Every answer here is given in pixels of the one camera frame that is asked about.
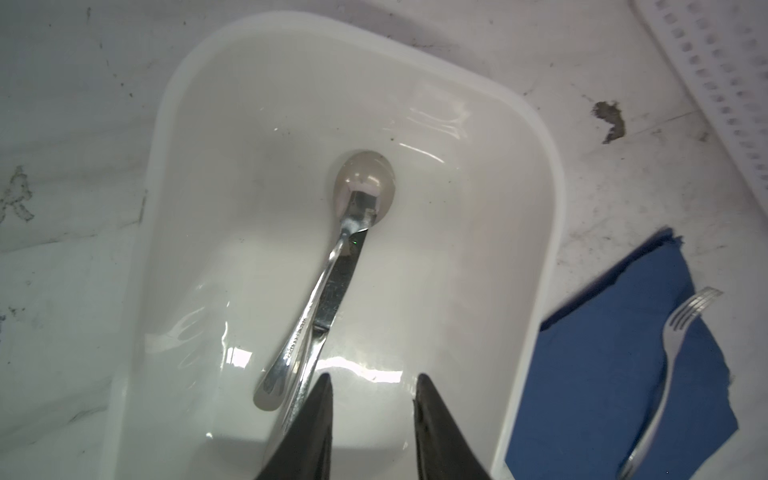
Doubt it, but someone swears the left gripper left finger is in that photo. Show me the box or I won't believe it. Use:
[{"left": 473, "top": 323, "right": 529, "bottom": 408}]
[{"left": 256, "top": 373, "right": 333, "bottom": 480}]

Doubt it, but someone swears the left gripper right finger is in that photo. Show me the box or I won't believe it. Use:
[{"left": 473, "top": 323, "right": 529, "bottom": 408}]
[{"left": 414, "top": 373, "right": 490, "bottom": 480}]

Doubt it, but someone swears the silver table knife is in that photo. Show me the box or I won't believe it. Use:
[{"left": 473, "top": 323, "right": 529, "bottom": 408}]
[{"left": 278, "top": 191, "right": 376, "bottom": 439}]

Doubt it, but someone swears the blue paper napkin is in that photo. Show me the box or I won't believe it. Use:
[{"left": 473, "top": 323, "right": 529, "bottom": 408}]
[{"left": 505, "top": 228, "right": 738, "bottom": 479}]

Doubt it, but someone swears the silver spoon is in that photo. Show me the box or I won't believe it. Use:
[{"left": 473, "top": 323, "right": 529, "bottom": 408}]
[{"left": 253, "top": 151, "right": 396, "bottom": 411}]

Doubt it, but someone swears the silver fork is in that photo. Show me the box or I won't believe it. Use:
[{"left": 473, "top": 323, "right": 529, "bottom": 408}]
[{"left": 617, "top": 287, "right": 723, "bottom": 480}]

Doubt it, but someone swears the white rectangular plastic tray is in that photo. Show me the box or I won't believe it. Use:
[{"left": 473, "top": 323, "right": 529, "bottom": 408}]
[{"left": 99, "top": 11, "right": 565, "bottom": 479}]

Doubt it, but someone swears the white perforated plastic basket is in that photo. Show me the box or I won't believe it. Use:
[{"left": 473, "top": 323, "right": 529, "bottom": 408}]
[{"left": 629, "top": 0, "right": 767, "bottom": 210}]

